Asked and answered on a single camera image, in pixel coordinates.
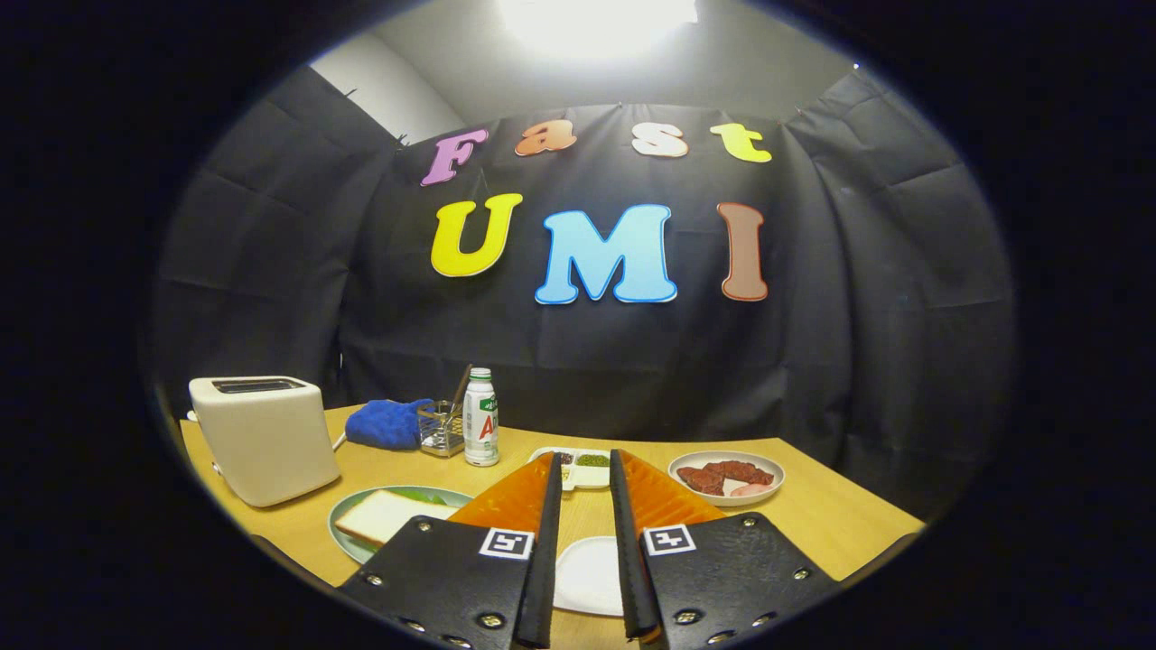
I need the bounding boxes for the blue cloth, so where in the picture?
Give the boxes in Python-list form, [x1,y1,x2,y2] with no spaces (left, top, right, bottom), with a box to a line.
[345,398,434,450]

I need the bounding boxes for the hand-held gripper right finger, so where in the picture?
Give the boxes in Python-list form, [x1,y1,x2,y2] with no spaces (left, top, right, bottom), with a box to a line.
[610,449,843,649]

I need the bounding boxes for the metal wire utensil holder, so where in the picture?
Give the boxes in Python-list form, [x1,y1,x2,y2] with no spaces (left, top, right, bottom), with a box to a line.
[417,400,467,459]

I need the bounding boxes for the white divided dish of beans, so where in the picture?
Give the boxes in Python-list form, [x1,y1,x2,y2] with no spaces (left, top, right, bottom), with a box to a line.
[528,447,613,491]

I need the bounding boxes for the white square plate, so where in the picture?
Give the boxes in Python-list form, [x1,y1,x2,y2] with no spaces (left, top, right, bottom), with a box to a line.
[553,535,626,618]

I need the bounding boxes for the white toaster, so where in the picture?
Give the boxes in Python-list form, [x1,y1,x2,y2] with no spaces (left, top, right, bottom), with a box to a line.
[188,376,341,508]

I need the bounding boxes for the pale green plate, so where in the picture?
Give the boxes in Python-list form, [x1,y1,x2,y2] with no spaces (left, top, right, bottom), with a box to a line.
[328,486,473,565]

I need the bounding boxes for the dark red meat slice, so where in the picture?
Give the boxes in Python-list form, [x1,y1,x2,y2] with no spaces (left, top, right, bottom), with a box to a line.
[677,465,726,497]
[704,460,775,487]

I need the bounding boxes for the black backdrop cloth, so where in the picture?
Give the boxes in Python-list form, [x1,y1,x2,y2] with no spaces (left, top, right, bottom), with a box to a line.
[144,68,1017,515]

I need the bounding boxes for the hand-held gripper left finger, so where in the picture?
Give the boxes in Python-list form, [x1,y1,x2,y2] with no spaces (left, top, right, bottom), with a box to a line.
[336,451,564,650]

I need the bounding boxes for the browned toast slice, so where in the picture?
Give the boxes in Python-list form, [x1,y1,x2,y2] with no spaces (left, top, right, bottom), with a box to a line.
[334,489,461,548]

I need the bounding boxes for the white bottle with green label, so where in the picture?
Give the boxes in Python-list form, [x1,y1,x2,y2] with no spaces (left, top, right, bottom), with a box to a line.
[462,367,500,468]

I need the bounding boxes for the white round meat plate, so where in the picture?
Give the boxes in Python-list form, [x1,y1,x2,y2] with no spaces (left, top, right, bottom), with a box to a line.
[667,450,786,507]

